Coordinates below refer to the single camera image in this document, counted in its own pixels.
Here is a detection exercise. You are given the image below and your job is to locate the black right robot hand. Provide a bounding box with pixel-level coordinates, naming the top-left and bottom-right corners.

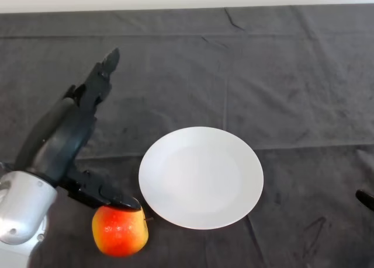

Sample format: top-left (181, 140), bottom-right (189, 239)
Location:
top-left (355, 189), bottom-right (374, 213)

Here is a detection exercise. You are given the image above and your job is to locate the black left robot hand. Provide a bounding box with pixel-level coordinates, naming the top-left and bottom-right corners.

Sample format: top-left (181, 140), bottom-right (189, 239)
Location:
top-left (29, 47), bottom-right (142, 211)

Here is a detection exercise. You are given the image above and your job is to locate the red yellow apple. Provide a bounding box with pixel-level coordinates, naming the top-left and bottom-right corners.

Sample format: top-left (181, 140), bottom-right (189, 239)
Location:
top-left (91, 205), bottom-right (154, 257)

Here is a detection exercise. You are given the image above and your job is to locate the white round plate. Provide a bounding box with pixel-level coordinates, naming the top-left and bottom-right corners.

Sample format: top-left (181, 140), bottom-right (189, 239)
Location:
top-left (138, 126), bottom-right (265, 231)

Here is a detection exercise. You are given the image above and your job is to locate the black table cloth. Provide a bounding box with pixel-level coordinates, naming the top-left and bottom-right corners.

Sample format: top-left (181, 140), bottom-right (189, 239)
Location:
top-left (0, 5), bottom-right (374, 268)

